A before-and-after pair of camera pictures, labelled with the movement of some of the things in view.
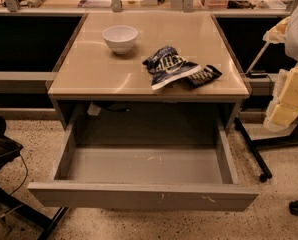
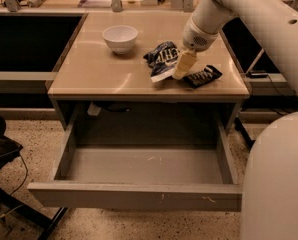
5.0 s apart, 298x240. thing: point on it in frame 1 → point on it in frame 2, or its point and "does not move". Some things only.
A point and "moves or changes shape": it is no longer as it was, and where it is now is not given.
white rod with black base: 256,74 does not move
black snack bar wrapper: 207,75 does not move
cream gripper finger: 295,85 → 198,34
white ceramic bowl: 120,38 does not move
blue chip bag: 165,65 moves or changes shape
